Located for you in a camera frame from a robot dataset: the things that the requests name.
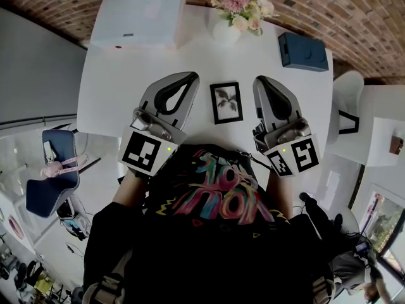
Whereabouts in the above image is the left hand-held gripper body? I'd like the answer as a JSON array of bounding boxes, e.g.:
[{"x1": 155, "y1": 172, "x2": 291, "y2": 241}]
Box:
[{"x1": 117, "y1": 106, "x2": 188, "y2": 179}]

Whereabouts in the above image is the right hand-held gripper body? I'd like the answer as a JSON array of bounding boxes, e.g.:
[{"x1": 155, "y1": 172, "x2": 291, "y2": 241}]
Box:
[{"x1": 252, "y1": 117, "x2": 320, "y2": 178}]

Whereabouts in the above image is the black picture frame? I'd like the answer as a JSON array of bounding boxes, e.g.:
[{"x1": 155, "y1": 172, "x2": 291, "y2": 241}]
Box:
[{"x1": 209, "y1": 81, "x2": 244, "y2": 125}]

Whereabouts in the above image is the person's left forearm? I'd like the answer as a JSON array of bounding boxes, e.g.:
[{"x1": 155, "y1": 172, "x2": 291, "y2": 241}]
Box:
[{"x1": 111, "y1": 168, "x2": 150, "y2": 209}]

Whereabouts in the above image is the person's right forearm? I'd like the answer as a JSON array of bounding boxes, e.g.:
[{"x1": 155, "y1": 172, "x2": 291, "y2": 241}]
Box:
[{"x1": 267, "y1": 165, "x2": 294, "y2": 220}]

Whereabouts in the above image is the dark blue box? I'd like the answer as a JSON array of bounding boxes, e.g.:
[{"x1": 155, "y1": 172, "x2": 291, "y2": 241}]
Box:
[{"x1": 277, "y1": 32, "x2": 328, "y2": 73}]

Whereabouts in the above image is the white chair with black legs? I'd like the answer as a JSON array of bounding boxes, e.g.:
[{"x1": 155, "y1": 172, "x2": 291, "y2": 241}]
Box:
[{"x1": 327, "y1": 70, "x2": 365, "y2": 146}]

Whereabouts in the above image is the white round vase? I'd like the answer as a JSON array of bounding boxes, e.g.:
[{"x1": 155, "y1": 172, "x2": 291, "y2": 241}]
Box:
[{"x1": 212, "y1": 19, "x2": 242, "y2": 46}]

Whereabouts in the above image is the large white box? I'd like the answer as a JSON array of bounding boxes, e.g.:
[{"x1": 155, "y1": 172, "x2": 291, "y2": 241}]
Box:
[{"x1": 89, "y1": 0, "x2": 187, "y2": 51}]

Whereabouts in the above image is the white side table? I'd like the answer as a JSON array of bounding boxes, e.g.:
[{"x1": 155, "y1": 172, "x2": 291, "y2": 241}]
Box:
[{"x1": 328, "y1": 84, "x2": 405, "y2": 168}]

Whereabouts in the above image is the white handheld device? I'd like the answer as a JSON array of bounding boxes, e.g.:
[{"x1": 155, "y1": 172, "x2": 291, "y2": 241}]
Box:
[{"x1": 42, "y1": 140, "x2": 58, "y2": 165}]

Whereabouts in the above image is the pink and cream flower bouquet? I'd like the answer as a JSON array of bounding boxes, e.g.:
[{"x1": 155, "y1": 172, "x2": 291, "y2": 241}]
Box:
[{"x1": 210, "y1": 0, "x2": 280, "y2": 37}]

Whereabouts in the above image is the small brown box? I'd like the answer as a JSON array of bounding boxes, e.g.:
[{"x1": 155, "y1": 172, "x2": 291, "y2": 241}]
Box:
[{"x1": 389, "y1": 135, "x2": 404, "y2": 155}]

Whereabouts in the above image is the dark blue chair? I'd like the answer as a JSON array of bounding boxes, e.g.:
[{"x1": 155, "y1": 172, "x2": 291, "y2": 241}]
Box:
[{"x1": 25, "y1": 129, "x2": 80, "y2": 219}]

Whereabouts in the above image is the window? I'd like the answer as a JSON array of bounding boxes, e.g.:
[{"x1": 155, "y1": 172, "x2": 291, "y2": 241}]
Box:
[{"x1": 366, "y1": 191, "x2": 405, "y2": 267}]

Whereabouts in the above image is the person's black printed shirt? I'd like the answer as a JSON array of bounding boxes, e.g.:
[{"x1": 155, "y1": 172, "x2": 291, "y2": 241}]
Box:
[{"x1": 82, "y1": 143, "x2": 335, "y2": 304}]

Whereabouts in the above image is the pink round object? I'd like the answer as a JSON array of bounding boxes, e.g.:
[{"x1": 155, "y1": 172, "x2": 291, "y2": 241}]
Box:
[{"x1": 7, "y1": 217, "x2": 25, "y2": 239}]

